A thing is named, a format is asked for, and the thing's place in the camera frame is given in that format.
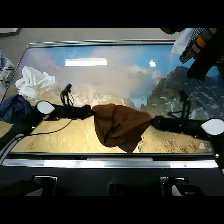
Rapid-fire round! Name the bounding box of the brown garment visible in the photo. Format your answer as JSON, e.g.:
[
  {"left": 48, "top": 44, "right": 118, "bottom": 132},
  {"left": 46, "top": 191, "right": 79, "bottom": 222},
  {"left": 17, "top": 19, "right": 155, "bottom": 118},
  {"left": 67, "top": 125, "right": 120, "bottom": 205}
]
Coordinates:
[{"left": 91, "top": 103, "right": 153, "bottom": 154}]

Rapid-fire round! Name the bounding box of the white garment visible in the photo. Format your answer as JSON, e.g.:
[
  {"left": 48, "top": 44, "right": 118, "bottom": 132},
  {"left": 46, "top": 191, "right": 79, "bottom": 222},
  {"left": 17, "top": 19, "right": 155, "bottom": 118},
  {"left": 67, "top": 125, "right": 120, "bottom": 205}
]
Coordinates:
[
  {"left": 171, "top": 28, "right": 196, "bottom": 56},
  {"left": 14, "top": 65, "right": 57, "bottom": 101}
]

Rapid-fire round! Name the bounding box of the blue garment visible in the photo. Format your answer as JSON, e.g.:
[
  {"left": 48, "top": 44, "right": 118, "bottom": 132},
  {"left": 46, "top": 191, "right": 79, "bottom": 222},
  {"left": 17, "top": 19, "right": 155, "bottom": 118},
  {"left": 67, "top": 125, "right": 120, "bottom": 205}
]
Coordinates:
[{"left": 0, "top": 94, "right": 35, "bottom": 125}]

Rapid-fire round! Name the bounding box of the striped garment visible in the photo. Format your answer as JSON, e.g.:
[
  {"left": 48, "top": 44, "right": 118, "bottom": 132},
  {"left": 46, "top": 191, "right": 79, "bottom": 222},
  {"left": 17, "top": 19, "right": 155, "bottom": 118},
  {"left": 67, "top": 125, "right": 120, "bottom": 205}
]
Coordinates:
[{"left": 179, "top": 28, "right": 218, "bottom": 65}]

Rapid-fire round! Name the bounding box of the black garment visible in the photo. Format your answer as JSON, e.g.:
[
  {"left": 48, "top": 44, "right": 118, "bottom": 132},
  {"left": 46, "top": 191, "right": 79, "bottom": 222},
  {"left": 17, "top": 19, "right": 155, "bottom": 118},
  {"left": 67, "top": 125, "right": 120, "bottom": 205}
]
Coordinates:
[{"left": 186, "top": 29, "right": 224, "bottom": 81}]

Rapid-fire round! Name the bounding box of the silver frame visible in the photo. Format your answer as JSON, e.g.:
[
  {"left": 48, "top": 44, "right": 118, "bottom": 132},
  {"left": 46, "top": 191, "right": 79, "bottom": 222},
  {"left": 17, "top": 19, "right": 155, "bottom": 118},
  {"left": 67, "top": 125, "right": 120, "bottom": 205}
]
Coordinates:
[{"left": 0, "top": 153, "right": 220, "bottom": 197}]

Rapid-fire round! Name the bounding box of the black cable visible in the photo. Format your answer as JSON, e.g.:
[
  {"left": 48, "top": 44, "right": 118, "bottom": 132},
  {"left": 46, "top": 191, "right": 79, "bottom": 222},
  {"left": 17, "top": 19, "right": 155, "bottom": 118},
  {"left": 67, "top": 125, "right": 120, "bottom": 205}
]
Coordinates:
[{"left": 29, "top": 118, "right": 74, "bottom": 137}]

